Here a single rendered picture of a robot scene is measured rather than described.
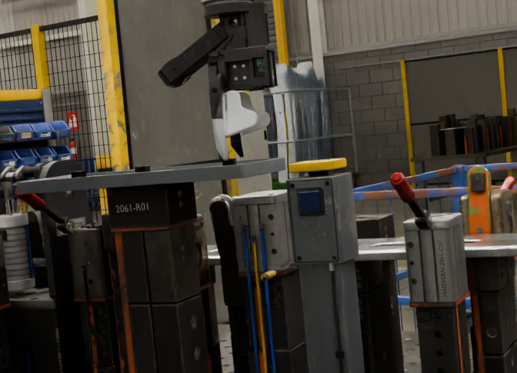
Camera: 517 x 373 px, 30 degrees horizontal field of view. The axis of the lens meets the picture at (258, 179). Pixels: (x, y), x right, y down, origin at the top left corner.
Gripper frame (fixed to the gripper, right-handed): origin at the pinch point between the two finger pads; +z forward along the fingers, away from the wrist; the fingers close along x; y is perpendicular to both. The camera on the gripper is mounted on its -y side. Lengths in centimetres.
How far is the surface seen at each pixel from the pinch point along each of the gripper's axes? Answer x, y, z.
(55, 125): 303, -151, -14
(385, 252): 19.5, 18.9, 18.0
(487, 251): 15.5, 34.0, 18.3
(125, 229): -0.3, -15.9, 9.3
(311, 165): -6.7, 12.2, 2.4
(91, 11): 753, -289, -129
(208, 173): -7.2, -1.2, 2.2
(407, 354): 76, 18, 48
